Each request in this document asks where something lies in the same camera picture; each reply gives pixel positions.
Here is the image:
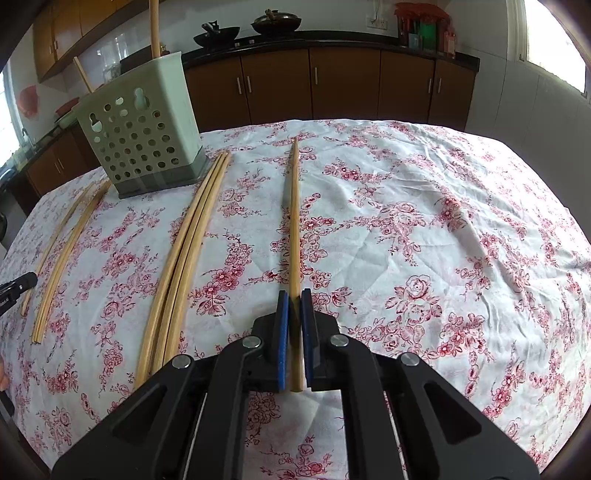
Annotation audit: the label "black kitchen countertop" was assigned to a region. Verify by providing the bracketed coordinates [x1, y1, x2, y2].
[28, 30, 481, 153]

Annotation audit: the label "brown wall kitchen cabinets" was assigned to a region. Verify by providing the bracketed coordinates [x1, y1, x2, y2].
[31, 0, 153, 84]

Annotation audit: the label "green perforated utensil holder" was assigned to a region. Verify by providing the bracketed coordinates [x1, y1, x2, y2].
[74, 52, 206, 200]

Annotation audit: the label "large bright window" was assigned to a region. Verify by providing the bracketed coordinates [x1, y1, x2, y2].
[517, 0, 591, 97]

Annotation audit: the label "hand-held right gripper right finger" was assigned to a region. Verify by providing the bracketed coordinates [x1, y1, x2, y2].
[300, 289, 540, 480]

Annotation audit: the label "narrow window by sink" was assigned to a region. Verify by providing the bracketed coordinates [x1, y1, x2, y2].
[0, 69, 28, 176]

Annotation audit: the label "green bottle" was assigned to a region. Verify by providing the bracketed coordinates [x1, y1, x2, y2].
[418, 21, 437, 51]

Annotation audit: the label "brown base kitchen cabinets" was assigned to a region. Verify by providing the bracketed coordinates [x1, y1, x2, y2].
[14, 44, 481, 204]

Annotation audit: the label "black wok with lid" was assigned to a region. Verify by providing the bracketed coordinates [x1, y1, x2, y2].
[193, 21, 242, 48]

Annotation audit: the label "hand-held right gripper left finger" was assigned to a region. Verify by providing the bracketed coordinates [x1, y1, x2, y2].
[51, 291, 290, 480]

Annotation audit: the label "hanging red plastic bag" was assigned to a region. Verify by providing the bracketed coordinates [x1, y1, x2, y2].
[18, 85, 38, 118]

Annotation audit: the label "metal wok with lid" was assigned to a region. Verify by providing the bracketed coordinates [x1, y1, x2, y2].
[252, 8, 303, 37]

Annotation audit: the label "floral tablecloth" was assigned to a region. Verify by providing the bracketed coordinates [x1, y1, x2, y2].
[0, 117, 591, 480]

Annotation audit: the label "red plastic bag over bottles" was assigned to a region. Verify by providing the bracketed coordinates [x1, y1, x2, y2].
[394, 2, 451, 24]

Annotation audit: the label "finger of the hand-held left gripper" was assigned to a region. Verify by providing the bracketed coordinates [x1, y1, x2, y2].
[0, 271, 38, 319]

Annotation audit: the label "wooden chopstick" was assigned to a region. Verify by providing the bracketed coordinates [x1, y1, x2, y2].
[31, 181, 112, 344]
[287, 137, 306, 394]
[148, 0, 162, 60]
[150, 152, 228, 376]
[163, 152, 232, 365]
[36, 181, 114, 344]
[135, 153, 223, 388]
[19, 184, 95, 318]
[74, 56, 95, 93]

